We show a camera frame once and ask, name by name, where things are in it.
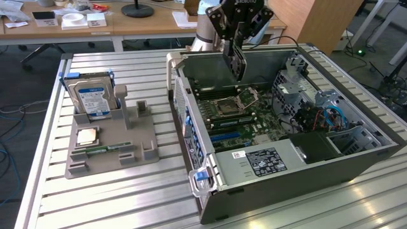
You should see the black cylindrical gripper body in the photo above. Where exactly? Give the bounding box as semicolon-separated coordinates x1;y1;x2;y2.
222;0;266;11

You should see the black fan graphics card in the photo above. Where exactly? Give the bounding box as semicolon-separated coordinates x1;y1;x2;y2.
222;21;248;82

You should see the brown cardboard box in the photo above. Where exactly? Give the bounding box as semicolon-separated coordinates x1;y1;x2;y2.
184;0;200;17

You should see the white paper stack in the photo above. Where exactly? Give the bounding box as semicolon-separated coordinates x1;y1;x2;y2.
172;10;199;30

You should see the wooden cabinet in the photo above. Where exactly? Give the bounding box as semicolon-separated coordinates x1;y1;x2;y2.
269;0;366;56

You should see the black round lamp base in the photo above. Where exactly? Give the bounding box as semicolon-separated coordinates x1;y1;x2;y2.
122;0;156;18

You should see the black RAM slot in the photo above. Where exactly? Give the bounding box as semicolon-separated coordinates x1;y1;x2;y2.
196;89;240;96
195;87;239;94
198;91;242;98
194;85;239;92

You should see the white device red mark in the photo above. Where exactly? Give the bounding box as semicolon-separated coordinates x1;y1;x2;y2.
338;30;355;52

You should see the metal socket cover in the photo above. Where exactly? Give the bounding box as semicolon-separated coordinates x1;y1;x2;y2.
235;85;261;111

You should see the perforated metal drive cage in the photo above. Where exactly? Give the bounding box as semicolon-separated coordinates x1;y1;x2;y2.
271;54;321;113

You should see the CPU socket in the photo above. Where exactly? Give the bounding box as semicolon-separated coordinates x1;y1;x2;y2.
214;99;246;118

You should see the green motherboard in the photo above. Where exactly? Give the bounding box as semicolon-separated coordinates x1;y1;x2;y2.
190;78;293;153

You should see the dark plastic bag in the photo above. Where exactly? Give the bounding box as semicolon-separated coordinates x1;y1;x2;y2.
68;0;92;12

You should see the flat white box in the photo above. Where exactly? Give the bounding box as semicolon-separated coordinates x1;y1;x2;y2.
60;19;90;31

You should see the white tape roll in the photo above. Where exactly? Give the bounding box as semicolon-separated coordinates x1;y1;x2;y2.
63;13;84;24

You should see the black expansion slot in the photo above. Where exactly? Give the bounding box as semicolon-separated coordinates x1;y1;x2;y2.
212;127;254;137

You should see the black tripod stand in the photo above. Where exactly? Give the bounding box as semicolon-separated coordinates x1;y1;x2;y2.
370;54;407;101

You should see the long blue expansion slot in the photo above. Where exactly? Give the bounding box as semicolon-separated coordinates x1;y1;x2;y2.
210;131;242;142

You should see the hard disk blue label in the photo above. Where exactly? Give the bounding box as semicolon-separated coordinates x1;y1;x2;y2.
59;68;116;120

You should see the black and white label box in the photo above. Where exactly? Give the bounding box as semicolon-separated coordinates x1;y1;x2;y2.
32;11;59;27

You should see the grey parts rack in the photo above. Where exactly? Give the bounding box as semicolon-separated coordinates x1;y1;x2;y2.
64;84;160;180

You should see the black chair base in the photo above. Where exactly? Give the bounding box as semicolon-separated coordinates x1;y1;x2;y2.
19;42;96;71

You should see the metal disk bay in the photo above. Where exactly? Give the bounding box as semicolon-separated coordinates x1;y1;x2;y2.
326;125;385;156

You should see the grey power supply black label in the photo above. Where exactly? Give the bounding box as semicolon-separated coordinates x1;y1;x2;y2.
215;139;307;187

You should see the silver CPU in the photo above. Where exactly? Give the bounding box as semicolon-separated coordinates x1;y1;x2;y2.
76;128;100;146

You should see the clear plastic bag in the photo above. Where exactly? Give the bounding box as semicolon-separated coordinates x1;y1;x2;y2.
0;1;31;22

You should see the open grey PC case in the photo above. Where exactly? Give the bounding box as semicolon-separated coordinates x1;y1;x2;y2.
167;46;402;225

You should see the black looped cable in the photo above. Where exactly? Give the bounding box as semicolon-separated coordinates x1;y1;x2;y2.
244;34;303;50

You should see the wooden desk white frame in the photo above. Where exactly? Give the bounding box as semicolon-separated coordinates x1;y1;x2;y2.
0;0;289;52

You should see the silver metal bracket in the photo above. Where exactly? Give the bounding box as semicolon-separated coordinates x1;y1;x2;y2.
314;89;347;113

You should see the black internal cable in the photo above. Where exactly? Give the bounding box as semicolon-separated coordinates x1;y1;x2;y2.
277;112;302;133

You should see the thin red wire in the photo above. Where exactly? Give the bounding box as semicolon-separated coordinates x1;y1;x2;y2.
310;108;319;131

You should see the blue data wire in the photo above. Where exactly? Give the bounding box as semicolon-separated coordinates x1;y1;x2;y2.
326;104;350;131

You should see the grey floor cable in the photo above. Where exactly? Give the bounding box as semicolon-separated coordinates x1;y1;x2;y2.
0;100;51;115

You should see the blue floor cable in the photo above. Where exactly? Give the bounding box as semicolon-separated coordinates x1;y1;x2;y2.
0;114;26;206

